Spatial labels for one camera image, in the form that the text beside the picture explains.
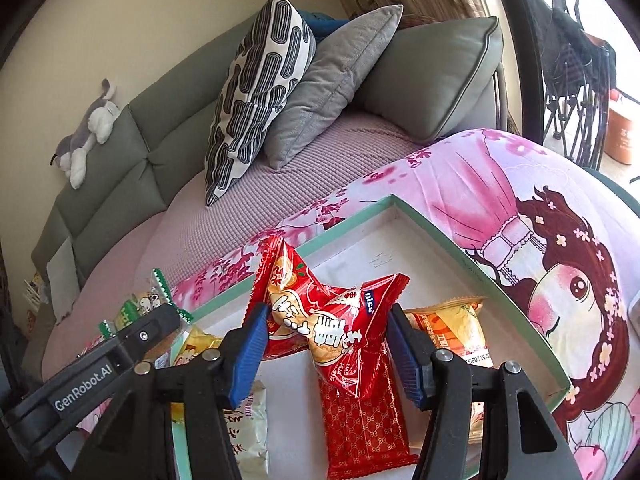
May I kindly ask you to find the green round cake packet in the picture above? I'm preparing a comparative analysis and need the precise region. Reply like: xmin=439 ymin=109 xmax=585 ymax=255
xmin=99 ymin=268 xmax=193 ymax=340

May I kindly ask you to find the red cartoon snack bag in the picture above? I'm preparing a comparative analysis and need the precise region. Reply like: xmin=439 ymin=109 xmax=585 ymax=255
xmin=247 ymin=235 xmax=409 ymax=399

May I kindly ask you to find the white green snack packet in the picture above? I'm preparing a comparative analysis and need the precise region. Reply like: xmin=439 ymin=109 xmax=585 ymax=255
xmin=224 ymin=380 xmax=269 ymax=479

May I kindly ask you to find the yellow cake packet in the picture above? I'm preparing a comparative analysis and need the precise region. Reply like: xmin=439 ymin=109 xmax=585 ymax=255
xmin=170 ymin=326 xmax=222 ymax=424

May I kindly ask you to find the orange snack packet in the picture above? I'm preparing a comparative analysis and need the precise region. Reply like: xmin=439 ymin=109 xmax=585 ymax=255
xmin=404 ymin=296 xmax=494 ymax=446

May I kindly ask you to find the red patterned snack packet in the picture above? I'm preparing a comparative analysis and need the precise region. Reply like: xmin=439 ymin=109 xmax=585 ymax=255
xmin=319 ymin=351 xmax=418 ymax=479

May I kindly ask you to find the light grey pillow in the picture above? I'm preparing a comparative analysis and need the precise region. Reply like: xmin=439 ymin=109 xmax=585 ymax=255
xmin=47 ymin=238 xmax=80 ymax=323

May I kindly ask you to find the pink checked sofa cover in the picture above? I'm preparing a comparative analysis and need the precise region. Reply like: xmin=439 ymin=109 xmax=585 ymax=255
xmin=23 ymin=112 xmax=416 ymax=379

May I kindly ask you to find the pink cartoon blanket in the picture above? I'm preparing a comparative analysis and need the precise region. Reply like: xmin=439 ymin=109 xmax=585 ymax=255
xmin=168 ymin=129 xmax=639 ymax=479

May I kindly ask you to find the mint green tray box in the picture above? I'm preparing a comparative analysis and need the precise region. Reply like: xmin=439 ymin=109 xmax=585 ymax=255
xmin=193 ymin=195 xmax=581 ymax=479

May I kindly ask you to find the grey white plush toy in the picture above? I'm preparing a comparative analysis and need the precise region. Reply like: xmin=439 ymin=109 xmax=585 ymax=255
xmin=50 ymin=79 xmax=120 ymax=190

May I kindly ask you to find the orange bucket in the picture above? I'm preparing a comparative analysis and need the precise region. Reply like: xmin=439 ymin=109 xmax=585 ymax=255
xmin=604 ymin=88 xmax=637 ymax=166

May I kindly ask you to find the grey sofa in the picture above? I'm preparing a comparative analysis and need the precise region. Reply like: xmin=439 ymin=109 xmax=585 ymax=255
xmin=22 ymin=18 xmax=503 ymax=382

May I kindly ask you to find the black folding chair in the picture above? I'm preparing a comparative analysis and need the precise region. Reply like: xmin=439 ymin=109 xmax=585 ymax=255
xmin=539 ymin=0 xmax=616 ymax=170

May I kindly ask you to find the grey velvet pillow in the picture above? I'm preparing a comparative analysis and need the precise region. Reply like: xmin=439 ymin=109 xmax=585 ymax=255
xmin=264 ymin=4 xmax=404 ymax=169

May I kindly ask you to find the black white patterned pillow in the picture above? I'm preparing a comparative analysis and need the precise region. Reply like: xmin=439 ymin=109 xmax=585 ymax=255
xmin=204 ymin=0 xmax=316 ymax=207

